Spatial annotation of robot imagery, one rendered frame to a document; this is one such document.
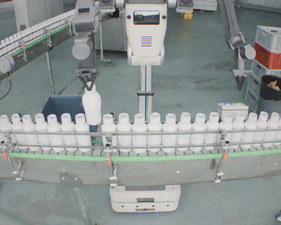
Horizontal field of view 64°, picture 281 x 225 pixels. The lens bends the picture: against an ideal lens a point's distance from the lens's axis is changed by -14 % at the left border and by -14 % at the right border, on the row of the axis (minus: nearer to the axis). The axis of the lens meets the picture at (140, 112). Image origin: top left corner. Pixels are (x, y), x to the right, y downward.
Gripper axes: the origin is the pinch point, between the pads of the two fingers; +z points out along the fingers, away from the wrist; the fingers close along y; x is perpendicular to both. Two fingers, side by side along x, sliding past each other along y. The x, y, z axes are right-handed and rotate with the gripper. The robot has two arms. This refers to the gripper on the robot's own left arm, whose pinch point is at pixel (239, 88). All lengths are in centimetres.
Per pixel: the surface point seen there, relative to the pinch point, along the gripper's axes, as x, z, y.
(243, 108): -3.6, 8.7, 1.1
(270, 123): -17.3, 12.7, 9.2
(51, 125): -19, 12, -83
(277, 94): 117, 19, 97
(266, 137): -15.7, 19.9, 9.2
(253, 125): -18.6, 13.0, -0.4
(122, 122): -18, 10, -55
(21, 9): 492, -155, -345
